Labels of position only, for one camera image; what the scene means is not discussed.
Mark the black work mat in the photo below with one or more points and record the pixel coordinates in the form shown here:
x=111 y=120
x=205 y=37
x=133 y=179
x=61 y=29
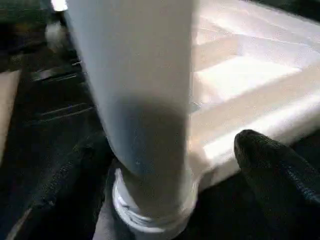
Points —
x=50 y=110

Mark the white plastic table top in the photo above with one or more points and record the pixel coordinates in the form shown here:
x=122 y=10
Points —
x=255 y=85

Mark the white plastic table leg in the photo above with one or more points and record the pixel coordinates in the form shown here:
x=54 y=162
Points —
x=140 y=100

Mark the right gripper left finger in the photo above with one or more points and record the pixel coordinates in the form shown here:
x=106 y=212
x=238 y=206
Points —
x=55 y=200

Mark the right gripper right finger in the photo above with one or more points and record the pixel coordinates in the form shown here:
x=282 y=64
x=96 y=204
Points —
x=285 y=180

